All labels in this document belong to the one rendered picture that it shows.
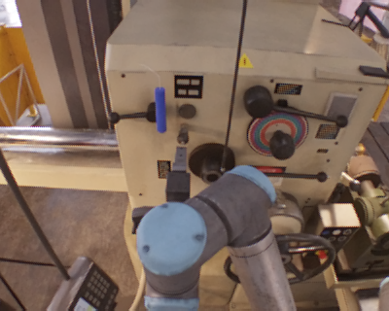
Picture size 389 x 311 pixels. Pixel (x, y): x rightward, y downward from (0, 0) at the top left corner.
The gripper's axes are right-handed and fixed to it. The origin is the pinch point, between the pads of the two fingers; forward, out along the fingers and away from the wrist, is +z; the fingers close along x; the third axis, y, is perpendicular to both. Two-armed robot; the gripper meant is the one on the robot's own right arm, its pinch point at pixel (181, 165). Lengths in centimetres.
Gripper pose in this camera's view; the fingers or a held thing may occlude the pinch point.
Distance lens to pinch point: 68.0
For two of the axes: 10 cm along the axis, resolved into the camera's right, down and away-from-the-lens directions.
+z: 0.2, -6.9, 7.3
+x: 0.3, -7.3, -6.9
